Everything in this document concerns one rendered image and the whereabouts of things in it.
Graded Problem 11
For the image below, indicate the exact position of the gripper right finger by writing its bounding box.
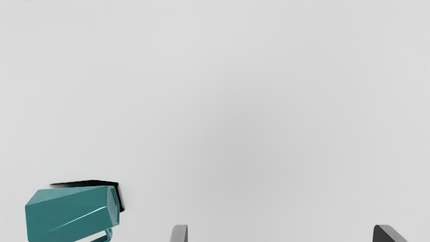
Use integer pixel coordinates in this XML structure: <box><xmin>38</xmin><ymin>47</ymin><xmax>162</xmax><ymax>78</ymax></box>
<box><xmin>373</xmin><ymin>224</ymin><xmax>409</xmax><ymax>242</ymax></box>

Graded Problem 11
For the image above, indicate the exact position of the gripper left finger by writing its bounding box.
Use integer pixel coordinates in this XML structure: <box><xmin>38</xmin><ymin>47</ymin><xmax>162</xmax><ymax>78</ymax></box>
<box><xmin>169</xmin><ymin>225</ymin><xmax>188</xmax><ymax>242</ymax></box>

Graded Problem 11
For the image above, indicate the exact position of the teal faceted mug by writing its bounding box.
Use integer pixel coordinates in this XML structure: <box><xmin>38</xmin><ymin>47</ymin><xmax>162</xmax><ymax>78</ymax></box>
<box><xmin>25</xmin><ymin>185</ymin><xmax>120</xmax><ymax>242</ymax></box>

